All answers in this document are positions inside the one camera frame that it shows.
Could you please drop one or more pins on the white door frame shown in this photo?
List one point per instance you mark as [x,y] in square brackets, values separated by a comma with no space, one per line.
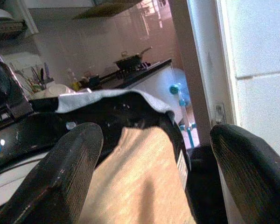
[221,63]

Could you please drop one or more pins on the black top-load washing machine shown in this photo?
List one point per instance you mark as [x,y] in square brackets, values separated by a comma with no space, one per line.
[37,133]

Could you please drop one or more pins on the black gas stove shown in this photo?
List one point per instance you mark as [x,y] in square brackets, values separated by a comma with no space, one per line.
[128,72]

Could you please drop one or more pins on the beige knit garment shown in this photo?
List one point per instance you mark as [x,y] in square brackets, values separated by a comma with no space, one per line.
[137,182]

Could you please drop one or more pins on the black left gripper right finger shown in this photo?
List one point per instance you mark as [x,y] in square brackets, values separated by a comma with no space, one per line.
[249,177]

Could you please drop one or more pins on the black frying pan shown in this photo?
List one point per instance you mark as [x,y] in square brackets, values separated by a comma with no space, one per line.
[130,60]

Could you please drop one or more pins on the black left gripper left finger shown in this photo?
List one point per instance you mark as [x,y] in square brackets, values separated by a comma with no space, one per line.
[60,177]

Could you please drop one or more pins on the metal door strike plate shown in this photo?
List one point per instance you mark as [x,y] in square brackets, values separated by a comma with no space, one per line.
[219,113]

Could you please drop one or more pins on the yellow bottle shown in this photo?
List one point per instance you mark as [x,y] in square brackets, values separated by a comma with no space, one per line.
[75,84]

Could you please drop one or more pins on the utensil holder with utensils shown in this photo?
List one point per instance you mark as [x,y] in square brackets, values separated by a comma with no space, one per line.
[38,78]

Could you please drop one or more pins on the white bowl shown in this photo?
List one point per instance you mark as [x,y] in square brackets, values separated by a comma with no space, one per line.
[57,89]

